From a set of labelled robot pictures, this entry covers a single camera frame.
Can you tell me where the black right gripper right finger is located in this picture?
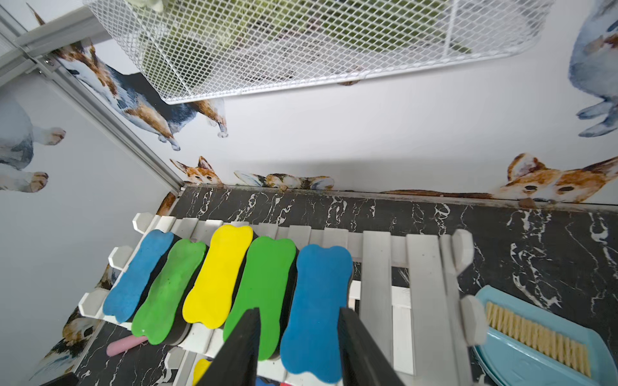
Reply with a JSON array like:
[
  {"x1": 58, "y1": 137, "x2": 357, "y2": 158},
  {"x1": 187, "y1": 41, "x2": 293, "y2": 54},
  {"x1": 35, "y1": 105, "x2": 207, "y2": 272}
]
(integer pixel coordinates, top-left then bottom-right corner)
[{"x1": 337, "y1": 308, "x2": 404, "y2": 386}]

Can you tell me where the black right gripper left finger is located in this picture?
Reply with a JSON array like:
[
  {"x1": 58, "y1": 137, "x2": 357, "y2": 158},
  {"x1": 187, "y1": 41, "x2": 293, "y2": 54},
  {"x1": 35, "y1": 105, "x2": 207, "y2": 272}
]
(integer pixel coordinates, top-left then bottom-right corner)
[{"x1": 197, "y1": 308, "x2": 261, "y2": 386}]

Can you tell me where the blue eraser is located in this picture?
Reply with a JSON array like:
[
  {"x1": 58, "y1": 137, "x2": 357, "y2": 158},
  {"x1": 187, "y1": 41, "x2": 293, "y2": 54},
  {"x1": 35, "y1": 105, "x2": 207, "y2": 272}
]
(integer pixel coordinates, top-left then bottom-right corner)
[
  {"x1": 280, "y1": 244, "x2": 353, "y2": 384},
  {"x1": 103, "y1": 229, "x2": 178, "y2": 323}
]

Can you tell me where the yellow eraser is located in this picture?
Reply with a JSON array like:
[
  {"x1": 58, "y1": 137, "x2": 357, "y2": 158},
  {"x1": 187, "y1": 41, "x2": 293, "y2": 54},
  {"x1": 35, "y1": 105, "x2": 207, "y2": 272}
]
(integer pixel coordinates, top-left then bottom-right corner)
[
  {"x1": 192, "y1": 359, "x2": 211, "y2": 386},
  {"x1": 183, "y1": 225, "x2": 254, "y2": 330}
]

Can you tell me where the green eraser top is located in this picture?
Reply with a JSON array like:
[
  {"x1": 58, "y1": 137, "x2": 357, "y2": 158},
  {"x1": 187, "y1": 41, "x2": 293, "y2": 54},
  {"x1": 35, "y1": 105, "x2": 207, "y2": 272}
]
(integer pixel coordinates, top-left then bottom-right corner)
[
  {"x1": 223, "y1": 236, "x2": 298, "y2": 361},
  {"x1": 131, "y1": 239, "x2": 208, "y2": 345}
]

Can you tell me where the white wooden slatted shelf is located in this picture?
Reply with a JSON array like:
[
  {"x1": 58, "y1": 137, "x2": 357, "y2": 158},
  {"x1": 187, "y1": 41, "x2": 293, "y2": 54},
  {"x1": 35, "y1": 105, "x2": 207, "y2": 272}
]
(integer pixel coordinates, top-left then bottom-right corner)
[{"x1": 78, "y1": 211, "x2": 489, "y2": 386}]

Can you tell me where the purple pink toy rake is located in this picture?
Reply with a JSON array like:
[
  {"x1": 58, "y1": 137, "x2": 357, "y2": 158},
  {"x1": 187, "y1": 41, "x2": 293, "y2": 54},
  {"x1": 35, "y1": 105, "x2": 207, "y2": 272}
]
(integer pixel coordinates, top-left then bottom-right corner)
[{"x1": 106, "y1": 335, "x2": 147, "y2": 357}]

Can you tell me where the light blue dustpan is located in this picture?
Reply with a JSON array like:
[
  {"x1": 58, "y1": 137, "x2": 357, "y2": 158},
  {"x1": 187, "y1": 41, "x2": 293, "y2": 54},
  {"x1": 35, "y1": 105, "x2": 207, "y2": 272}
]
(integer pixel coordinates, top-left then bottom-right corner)
[{"x1": 474, "y1": 286, "x2": 617, "y2": 385}]

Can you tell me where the light blue hand brush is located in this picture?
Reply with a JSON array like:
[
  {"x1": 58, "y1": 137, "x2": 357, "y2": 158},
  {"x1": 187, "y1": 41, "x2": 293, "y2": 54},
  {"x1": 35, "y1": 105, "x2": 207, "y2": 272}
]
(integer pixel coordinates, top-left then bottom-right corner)
[{"x1": 485, "y1": 302, "x2": 592, "y2": 378}]

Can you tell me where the white wire mesh basket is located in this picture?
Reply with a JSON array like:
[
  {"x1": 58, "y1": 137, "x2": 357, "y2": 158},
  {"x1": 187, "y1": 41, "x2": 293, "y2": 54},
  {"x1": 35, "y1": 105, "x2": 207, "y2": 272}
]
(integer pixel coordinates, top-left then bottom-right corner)
[{"x1": 87, "y1": 1, "x2": 552, "y2": 104}]

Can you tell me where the aluminium frame post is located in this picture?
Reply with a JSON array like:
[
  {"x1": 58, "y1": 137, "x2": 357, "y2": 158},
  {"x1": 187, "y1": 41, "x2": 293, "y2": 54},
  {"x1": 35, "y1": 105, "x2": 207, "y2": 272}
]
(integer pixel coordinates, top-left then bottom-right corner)
[{"x1": 1, "y1": 6, "x2": 184, "y2": 196}]

